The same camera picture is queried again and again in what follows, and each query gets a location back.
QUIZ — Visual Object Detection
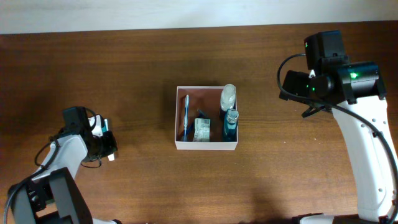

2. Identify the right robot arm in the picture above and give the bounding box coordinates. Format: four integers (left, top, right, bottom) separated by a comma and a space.
277, 30, 397, 223

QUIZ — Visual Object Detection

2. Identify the green white toothpaste tube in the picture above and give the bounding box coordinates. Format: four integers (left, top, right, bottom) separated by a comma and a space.
104, 119, 115, 161

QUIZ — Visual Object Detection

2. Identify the white spray bottle blue base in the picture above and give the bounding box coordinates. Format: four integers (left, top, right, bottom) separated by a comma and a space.
220, 84, 236, 120

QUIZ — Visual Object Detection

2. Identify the teal mouthwash bottle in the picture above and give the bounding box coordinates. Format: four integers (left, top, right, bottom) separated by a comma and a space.
222, 109, 239, 142

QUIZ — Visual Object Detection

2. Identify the green white soap packet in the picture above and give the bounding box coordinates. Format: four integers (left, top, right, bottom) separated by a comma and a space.
193, 118, 211, 142

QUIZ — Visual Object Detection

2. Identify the blue white toothbrush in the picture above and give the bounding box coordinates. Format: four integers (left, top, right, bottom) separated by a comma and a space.
182, 95, 190, 142

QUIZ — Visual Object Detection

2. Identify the white cardboard box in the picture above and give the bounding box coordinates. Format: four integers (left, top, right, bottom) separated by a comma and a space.
174, 86, 239, 151

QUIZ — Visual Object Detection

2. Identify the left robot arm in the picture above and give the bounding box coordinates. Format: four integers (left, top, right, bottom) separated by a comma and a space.
3, 106, 118, 224

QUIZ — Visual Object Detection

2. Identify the blue disposable razor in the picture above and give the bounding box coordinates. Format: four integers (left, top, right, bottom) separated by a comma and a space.
187, 109, 209, 135

